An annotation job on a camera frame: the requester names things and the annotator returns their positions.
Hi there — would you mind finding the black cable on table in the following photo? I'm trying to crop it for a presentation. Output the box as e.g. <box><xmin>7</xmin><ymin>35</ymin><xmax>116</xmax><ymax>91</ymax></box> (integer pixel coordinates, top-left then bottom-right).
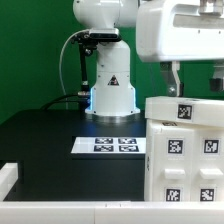
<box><xmin>39</xmin><ymin>93</ymin><xmax>84</xmax><ymax>111</ymax></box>

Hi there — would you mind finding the white cabinet body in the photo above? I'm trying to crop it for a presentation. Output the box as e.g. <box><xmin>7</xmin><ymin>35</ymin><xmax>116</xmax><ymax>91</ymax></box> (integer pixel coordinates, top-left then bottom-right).
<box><xmin>144</xmin><ymin>120</ymin><xmax>224</xmax><ymax>202</ymax></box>

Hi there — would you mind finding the white front fence rail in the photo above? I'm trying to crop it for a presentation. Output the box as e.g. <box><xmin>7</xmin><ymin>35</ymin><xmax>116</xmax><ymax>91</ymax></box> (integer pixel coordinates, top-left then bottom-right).
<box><xmin>0</xmin><ymin>202</ymin><xmax>224</xmax><ymax>224</ymax></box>

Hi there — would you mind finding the white marker base sheet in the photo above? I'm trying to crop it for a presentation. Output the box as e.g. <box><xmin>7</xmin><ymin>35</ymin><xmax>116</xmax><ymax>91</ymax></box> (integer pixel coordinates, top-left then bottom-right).
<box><xmin>71</xmin><ymin>137</ymin><xmax>146</xmax><ymax>154</ymax></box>

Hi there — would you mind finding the white door panel with peg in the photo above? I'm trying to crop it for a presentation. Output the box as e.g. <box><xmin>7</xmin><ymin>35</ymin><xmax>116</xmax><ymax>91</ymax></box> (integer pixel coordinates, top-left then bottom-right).
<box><xmin>159</xmin><ymin>128</ymin><xmax>193</xmax><ymax>202</ymax></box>

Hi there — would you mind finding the black camera on stand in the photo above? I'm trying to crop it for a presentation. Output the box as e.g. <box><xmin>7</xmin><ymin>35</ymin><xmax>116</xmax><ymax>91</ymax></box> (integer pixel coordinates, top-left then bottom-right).
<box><xmin>72</xmin><ymin>28</ymin><xmax>121</xmax><ymax>43</ymax></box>

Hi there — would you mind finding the white cabinet top block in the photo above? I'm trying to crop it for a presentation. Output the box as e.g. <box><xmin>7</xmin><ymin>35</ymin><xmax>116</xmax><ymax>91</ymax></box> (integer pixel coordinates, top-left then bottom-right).
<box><xmin>145</xmin><ymin>96</ymin><xmax>224</xmax><ymax>127</ymax></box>

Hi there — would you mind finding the black camera stand pole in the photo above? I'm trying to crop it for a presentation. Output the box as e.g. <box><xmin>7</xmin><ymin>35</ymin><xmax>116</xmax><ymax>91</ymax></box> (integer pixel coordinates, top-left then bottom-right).
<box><xmin>77</xmin><ymin>43</ymin><xmax>92</xmax><ymax>109</ymax></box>

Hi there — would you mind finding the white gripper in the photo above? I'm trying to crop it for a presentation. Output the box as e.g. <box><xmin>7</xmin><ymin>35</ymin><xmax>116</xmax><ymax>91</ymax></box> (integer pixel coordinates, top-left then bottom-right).
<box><xmin>136</xmin><ymin>0</ymin><xmax>224</xmax><ymax>97</ymax></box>

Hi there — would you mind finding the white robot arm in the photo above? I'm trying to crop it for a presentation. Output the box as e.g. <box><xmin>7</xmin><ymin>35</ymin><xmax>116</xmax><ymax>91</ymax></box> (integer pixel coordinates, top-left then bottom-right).
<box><xmin>73</xmin><ymin>0</ymin><xmax>224</xmax><ymax>118</ymax></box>

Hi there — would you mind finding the white left fence block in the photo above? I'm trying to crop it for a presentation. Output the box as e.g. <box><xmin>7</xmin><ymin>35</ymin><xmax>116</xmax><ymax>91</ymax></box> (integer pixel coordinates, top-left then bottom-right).
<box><xmin>0</xmin><ymin>163</ymin><xmax>18</xmax><ymax>202</ymax></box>

